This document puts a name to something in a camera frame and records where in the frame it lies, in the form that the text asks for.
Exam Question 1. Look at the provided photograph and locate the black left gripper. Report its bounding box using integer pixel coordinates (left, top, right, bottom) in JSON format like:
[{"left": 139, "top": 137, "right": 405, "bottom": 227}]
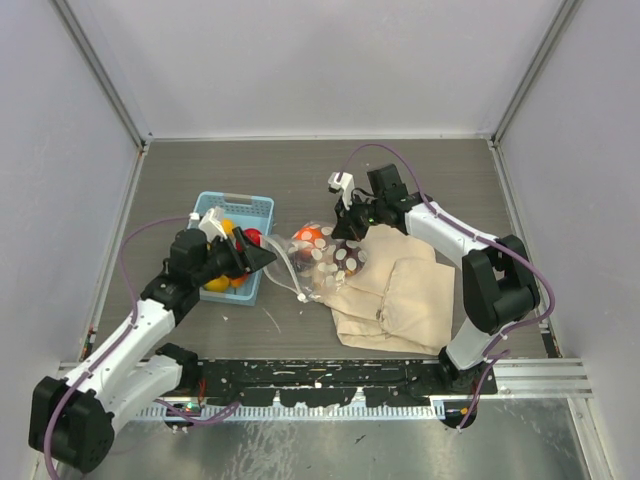
[{"left": 192, "top": 227, "right": 274, "bottom": 287}]

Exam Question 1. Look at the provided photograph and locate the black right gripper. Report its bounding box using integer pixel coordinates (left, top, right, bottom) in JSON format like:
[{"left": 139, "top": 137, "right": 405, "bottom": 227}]
[{"left": 332, "top": 191, "right": 386, "bottom": 243}]

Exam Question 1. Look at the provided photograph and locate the red fake apple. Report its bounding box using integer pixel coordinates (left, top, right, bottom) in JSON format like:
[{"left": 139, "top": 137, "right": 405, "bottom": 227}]
[{"left": 243, "top": 228, "right": 262, "bottom": 246}]

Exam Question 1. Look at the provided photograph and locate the dark purple fake plum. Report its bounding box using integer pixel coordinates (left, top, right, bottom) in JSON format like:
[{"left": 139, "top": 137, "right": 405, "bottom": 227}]
[{"left": 333, "top": 240, "right": 367, "bottom": 276}]

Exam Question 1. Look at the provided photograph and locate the orange fake fruit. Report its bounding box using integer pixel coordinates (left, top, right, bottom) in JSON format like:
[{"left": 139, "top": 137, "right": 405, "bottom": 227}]
[{"left": 293, "top": 224, "right": 326, "bottom": 250}]

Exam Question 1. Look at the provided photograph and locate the yellow fake lemon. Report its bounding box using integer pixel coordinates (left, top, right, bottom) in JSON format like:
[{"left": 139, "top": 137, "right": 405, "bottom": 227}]
[{"left": 203, "top": 275, "right": 230, "bottom": 293}]

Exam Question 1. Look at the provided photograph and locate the clear polka dot zip bag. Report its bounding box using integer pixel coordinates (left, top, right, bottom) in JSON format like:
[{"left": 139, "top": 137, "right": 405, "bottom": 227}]
[{"left": 261, "top": 222, "right": 354, "bottom": 303}]

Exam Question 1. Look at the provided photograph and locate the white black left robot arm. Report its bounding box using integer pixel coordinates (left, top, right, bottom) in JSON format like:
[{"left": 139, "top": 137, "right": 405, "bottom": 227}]
[{"left": 28, "top": 228, "right": 277, "bottom": 479}]

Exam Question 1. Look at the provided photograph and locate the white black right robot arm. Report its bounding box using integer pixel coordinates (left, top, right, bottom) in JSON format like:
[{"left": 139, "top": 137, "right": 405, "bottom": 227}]
[{"left": 328, "top": 164, "right": 540, "bottom": 394}]

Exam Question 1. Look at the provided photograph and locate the light blue plastic basket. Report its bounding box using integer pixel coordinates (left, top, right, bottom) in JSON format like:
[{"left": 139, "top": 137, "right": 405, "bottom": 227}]
[{"left": 187, "top": 191, "right": 275, "bottom": 306}]

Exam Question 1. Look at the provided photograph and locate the beige folded fabric garment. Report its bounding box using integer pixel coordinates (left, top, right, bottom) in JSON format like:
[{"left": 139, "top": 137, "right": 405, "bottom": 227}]
[{"left": 321, "top": 225, "right": 455, "bottom": 355}]

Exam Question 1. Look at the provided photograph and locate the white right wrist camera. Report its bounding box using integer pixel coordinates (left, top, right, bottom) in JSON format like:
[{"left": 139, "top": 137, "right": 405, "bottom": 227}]
[{"left": 328, "top": 172, "right": 355, "bottom": 210}]

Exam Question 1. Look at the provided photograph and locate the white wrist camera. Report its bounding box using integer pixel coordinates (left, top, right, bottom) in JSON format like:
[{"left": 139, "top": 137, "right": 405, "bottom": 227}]
[
  {"left": 197, "top": 207, "right": 235, "bottom": 243},
  {"left": 328, "top": 172, "right": 355, "bottom": 210}
]

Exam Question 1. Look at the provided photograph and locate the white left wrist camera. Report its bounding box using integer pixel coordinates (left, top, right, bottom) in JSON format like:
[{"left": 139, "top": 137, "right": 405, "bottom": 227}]
[{"left": 197, "top": 207, "right": 235, "bottom": 243}]

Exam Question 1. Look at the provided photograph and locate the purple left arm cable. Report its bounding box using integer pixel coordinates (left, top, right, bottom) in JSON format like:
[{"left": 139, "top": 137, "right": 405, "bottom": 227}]
[{"left": 43, "top": 215, "right": 241, "bottom": 480}]

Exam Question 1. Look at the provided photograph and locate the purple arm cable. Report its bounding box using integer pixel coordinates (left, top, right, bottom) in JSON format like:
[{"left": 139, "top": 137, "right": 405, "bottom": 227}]
[
  {"left": 344, "top": 143, "right": 557, "bottom": 431},
  {"left": 43, "top": 215, "right": 241, "bottom": 480}
]

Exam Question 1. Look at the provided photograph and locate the black paint-chipped base rail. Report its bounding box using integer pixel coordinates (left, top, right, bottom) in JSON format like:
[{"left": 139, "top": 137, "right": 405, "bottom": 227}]
[{"left": 149, "top": 357, "right": 501, "bottom": 409}]

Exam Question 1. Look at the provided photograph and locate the light blue slotted cable duct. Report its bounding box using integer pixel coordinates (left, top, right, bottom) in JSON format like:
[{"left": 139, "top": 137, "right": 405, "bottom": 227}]
[{"left": 137, "top": 399, "right": 446, "bottom": 422}]

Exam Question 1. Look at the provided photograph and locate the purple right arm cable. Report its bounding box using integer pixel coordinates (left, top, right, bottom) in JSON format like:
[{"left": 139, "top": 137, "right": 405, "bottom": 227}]
[{"left": 344, "top": 143, "right": 557, "bottom": 431}]

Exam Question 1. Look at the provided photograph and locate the aluminium frame rail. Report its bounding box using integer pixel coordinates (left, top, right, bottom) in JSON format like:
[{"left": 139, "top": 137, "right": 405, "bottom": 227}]
[{"left": 51, "top": 1, "right": 150, "bottom": 152}]

